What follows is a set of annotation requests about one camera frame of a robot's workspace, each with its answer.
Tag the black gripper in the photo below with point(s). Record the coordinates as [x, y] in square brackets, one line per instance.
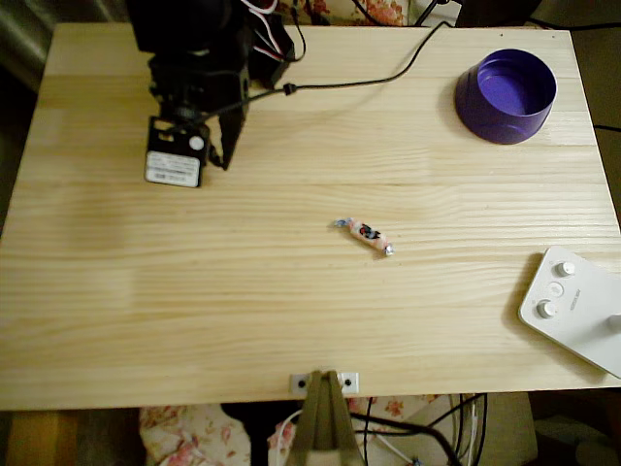
[232, 133]

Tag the candy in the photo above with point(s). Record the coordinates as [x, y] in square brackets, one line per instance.
[366, 235]

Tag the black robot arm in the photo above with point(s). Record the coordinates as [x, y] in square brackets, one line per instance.
[184, 24]

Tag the purple bowl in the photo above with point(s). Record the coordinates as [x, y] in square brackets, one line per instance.
[514, 92]

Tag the floral cloth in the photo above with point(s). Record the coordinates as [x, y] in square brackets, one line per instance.
[388, 12]
[184, 437]

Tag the black tripod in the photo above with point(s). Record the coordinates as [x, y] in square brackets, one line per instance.
[427, 12]

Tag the white control box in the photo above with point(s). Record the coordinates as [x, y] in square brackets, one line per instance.
[582, 315]

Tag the beige box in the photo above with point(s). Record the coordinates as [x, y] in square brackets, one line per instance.
[509, 427]

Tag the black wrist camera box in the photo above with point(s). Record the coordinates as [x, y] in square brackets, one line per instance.
[174, 167]

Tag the white metal bracket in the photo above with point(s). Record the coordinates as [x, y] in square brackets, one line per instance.
[294, 378]

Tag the olive camera stand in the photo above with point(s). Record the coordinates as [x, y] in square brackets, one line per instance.
[322, 427]

